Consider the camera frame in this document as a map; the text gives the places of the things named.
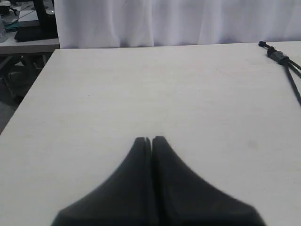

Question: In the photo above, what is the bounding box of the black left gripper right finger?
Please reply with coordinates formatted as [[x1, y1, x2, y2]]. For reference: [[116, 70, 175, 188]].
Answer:
[[152, 136, 266, 226]]

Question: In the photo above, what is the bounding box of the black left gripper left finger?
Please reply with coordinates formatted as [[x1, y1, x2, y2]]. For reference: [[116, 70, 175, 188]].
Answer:
[[52, 137, 153, 226]]

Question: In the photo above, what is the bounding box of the black rope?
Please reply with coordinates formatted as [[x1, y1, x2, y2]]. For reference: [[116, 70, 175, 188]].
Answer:
[[285, 57, 301, 78], [258, 41, 301, 105]]

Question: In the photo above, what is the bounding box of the background grey side table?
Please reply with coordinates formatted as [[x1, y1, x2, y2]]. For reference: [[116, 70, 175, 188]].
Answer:
[[0, 38, 59, 104]]

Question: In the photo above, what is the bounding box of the white curtain backdrop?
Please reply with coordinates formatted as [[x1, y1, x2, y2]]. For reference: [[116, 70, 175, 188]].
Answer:
[[55, 0, 301, 48]]

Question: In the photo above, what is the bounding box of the black monitor stand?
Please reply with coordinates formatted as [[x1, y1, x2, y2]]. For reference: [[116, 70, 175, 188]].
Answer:
[[15, 0, 58, 42]]

